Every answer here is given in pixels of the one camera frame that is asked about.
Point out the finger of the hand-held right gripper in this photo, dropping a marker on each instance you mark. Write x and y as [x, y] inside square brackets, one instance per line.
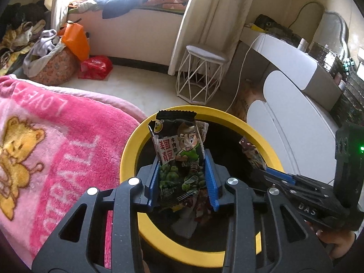
[280, 175]

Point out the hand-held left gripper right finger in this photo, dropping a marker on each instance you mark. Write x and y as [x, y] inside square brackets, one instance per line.
[212, 182]

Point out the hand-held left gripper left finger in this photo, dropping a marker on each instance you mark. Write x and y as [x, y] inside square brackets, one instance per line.
[152, 184]

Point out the colourful snack wrapper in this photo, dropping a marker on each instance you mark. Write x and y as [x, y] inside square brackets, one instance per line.
[251, 153]

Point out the yellow-rimmed trash bin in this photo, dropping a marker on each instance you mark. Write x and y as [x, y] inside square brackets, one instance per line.
[136, 148]

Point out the black cartoon snack packet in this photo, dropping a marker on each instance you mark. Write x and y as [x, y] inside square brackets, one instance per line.
[176, 148]

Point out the person's right hand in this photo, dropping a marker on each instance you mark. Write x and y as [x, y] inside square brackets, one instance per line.
[338, 240]

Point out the pink printed blanket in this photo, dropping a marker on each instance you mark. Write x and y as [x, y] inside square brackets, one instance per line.
[57, 162]

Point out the white vanity dresser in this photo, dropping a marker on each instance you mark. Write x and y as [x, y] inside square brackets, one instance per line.
[284, 62]

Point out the clear cosmetics organizer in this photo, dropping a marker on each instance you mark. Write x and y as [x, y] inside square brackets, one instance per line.
[324, 55]

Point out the red plastic bag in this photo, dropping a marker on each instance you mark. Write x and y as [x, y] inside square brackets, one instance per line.
[95, 66]

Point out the white bottle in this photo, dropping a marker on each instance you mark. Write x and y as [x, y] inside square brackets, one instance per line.
[303, 45]

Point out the small yellow item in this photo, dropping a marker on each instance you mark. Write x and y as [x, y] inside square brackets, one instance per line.
[256, 28]

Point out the black bag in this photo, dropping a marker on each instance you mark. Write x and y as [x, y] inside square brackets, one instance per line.
[273, 25]

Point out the floral basket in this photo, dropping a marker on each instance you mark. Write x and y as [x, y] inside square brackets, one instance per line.
[57, 68]

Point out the vanity mirror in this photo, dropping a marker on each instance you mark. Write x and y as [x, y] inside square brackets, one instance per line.
[330, 31]

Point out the cream curtain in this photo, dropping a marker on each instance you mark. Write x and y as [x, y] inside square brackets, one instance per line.
[216, 20]

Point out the orange bag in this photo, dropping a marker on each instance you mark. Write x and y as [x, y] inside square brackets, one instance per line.
[75, 39]

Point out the grey and white clothes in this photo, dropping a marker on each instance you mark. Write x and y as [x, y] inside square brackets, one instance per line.
[42, 45]

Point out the dark jacket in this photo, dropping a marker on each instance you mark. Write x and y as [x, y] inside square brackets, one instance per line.
[122, 4]

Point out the yellow and black patterned blanket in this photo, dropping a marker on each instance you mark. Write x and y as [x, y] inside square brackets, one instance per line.
[11, 57]

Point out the colourful cloth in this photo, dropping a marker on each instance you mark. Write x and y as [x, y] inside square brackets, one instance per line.
[82, 5]

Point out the sheer white curtain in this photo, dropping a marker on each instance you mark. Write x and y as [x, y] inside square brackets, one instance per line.
[61, 0]

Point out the black clothing pile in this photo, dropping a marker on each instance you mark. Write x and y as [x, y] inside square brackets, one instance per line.
[20, 14]

